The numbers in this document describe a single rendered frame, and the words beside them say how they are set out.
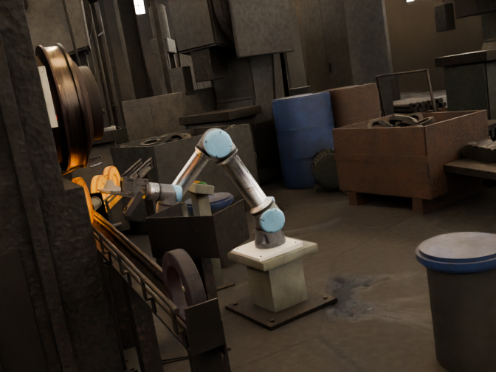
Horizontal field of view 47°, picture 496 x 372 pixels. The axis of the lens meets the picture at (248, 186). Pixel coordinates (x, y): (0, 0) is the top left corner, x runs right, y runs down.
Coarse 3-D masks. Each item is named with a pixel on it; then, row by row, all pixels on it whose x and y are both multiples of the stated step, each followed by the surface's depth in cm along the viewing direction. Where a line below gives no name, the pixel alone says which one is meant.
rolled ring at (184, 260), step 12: (168, 252) 126; (180, 252) 124; (168, 264) 127; (180, 264) 120; (192, 264) 121; (168, 276) 131; (180, 276) 121; (192, 276) 119; (168, 288) 132; (180, 288) 133; (192, 288) 118; (180, 300) 132; (192, 300) 118; (204, 300) 119; (180, 312) 130
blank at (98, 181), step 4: (96, 176) 266; (100, 176) 267; (104, 176) 271; (92, 180) 264; (96, 180) 264; (100, 180) 267; (104, 180) 271; (92, 184) 263; (96, 184) 262; (100, 184) 266; (104, 184) 270; (92, 188) 262; (96, 188) 262; (100, 188) 266; (92, 192) 262; (96, 192) 261; (104, 196) 271; (108, 204) 272
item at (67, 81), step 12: (48, 48) 205; (60, 48) 205; (60, 60) 199; (60, 72) 196; (72, 72) 196; (60, 84) 194; (72, 84) 196; (72, 96) 196; (72, 108) 196; (72, 120) 197; (84, 120) 198; (72, 132) 198; (84, 132) 200; (72, 144) 201; (84, 144) 203; (72, 156) 205; (84, 156) 209
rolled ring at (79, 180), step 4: (72, 180) 221; (76, 180) 217; (80, 180) 217; (80, 184) 216; (84, 184) 216; (84, 188) 215; (88, 192) 215; (88, 196) 214; (88, 200) 214; (88, 204) 214; (92, 208) 215; (92, 212) 216; (92, 216) 217; (92, 220) 219
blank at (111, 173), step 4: (108, 168) 280; (112, 168) 282; (116, 168) 287; (104, 172) 278; (108, 172) 278; (112, 172) 282; (116, 172) 286; (108, 176) 277; (112, 176) 281; (116, 176) 286; (116, 180) 287; (116, 184) 287; (116, 196) 283
